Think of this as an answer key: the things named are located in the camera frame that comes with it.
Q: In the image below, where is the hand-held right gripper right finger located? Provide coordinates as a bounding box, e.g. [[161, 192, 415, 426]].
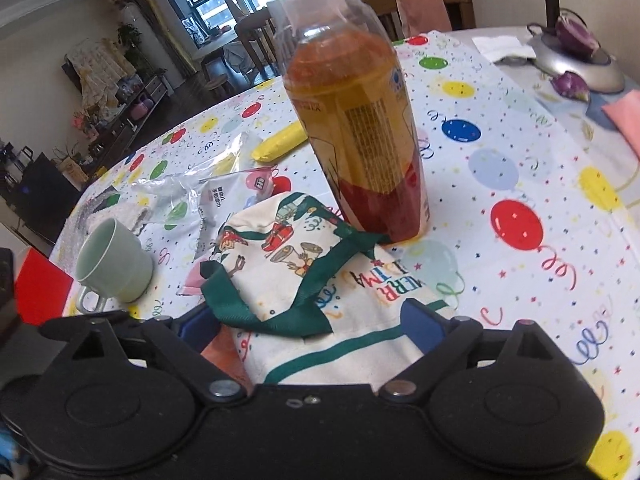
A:
[[378, 299, 572, 401]]

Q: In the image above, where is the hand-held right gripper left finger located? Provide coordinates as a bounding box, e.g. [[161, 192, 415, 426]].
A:
[[40, 305, 248, 403]]

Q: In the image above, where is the printed canvas tote bag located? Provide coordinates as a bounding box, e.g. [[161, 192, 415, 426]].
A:
[[199, 192, 457, 392]]

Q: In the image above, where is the clear plastic bag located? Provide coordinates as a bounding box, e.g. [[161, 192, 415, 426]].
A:
[[106, 131, 277, 262]]

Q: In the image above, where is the yellow sponge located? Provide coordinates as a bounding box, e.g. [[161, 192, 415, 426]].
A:
[[251, 121, 307, 164]]

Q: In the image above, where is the orange cloth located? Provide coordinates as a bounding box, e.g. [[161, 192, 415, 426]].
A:
[[202, 331, 254, 394]]

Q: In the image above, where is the pale green ceramic cup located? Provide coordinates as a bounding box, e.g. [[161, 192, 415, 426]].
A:
[[74, 217, 154, 314]]

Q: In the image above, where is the red flat object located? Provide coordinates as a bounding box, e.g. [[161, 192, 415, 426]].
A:
[[14, 248, 77, 327]]

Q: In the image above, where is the balloon print tablecloth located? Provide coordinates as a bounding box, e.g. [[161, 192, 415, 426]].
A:
[[49, 30, 640, 480]]

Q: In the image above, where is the black television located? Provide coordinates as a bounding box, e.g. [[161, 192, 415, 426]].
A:
[[0, 151, 82, 246]]

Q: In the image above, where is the plastic tea bottle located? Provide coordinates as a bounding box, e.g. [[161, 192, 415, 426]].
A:
[[266, 0, 432, 244]]

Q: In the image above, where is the low media cabinet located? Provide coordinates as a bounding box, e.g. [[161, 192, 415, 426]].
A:
[[89, 71, 172, 163]]

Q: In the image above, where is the purple ornament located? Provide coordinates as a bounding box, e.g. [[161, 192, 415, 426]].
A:
[[549, 71, 592, 99], [555, 14, 599, 59]]

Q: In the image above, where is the white tissue paper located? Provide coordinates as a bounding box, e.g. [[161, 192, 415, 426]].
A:
[[471, 35, 537, 64]]

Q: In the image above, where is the pink cloth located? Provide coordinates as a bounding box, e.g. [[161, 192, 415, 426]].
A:
[[601, 88, 640, 162]]

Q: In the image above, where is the potted plant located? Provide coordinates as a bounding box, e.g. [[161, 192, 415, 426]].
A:
[[117, 22, 152, 77]]

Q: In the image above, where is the silver desk lamp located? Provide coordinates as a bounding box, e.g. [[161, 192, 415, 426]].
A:
[[526, 0, 627, 94]]

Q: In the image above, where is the round wooden table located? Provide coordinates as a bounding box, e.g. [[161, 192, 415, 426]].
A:
[[234, 7, 281, 73]]

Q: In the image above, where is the pink towel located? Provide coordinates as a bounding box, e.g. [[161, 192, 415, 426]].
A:
[[392, 0, 454, 37]]

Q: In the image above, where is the wooden chair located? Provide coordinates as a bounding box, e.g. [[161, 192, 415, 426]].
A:
[[360, 0, 473, 43]]

